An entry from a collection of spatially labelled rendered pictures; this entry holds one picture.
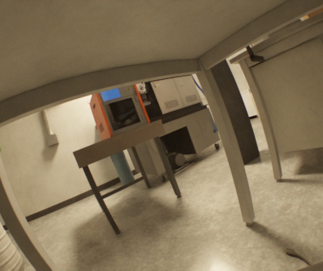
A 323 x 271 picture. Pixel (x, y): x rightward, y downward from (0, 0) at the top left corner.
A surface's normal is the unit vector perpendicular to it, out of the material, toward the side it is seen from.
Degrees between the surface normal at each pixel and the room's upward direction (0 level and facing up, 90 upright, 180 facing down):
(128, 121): 90
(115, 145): 90
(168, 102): 90
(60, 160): 90
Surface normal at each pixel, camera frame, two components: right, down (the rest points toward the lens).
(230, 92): 0.16, -0.02
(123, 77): 0.48, -0.14
